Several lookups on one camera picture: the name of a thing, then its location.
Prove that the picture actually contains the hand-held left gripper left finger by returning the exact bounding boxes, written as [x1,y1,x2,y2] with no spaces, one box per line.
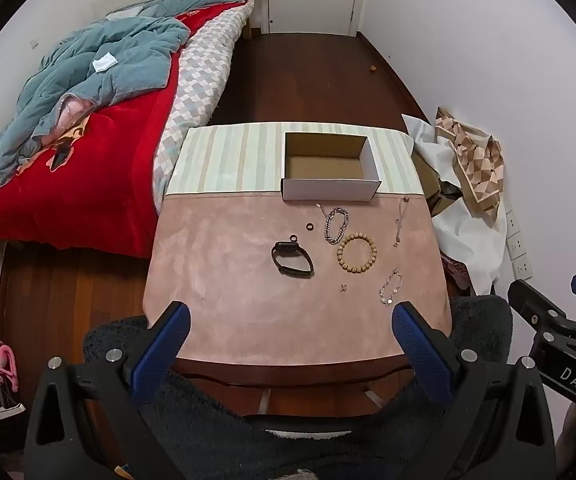
[24,301,192,480]

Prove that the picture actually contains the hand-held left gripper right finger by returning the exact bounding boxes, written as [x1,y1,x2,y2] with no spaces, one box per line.
[392,301,556,480]

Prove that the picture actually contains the thin charm bracelet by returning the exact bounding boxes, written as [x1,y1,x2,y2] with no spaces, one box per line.
[379,268,403,307]

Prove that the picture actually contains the thin gold necklace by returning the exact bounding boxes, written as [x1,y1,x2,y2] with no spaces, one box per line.
[393,196,411,248]

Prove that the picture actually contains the wooden bead bracelet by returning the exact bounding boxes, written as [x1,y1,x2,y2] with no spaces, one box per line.
[337,232,377,274]

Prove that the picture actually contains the silver chain bracelet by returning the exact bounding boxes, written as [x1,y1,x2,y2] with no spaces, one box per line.
[323,207,349,246]

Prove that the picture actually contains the black watch band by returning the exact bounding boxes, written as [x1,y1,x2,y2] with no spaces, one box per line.
[271,241,315,279]

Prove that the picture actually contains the person's right forearm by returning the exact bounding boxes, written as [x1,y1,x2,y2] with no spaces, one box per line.
[555,402,576,466]

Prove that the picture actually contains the dark red patterned cloth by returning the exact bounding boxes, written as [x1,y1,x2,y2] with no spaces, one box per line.
[440,254,474,293]

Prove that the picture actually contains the white cloth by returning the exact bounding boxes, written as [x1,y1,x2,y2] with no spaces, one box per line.
[401,112,511,296]

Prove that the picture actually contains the pink and striped table cloth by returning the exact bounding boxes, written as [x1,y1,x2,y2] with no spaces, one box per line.
[144,121,454,363]

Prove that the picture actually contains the person's dark fleece clothing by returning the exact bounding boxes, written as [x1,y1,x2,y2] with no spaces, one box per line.
[82,295,514,480]

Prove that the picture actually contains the dark wooden table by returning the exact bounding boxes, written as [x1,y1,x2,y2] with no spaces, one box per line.
[170,347,416,417]

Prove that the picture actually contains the brown geometric patterned scarf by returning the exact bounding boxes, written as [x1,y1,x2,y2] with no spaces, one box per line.
[435,106,506,221]

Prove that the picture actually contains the pink shoes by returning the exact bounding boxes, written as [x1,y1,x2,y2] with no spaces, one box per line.
[0,341,20,393]

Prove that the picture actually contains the bed with red cover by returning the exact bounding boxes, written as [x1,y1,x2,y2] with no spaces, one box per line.
[0,2,249,261]

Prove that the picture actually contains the checkered bed sheet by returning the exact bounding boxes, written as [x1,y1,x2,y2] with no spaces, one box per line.
[152,0,256,213]

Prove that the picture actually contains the blue-grey quilt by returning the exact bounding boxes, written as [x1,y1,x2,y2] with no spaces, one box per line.
[0,0,249,188]

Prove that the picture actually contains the wooden bed frame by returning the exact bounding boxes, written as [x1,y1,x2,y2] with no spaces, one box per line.
[242,0,265,39]

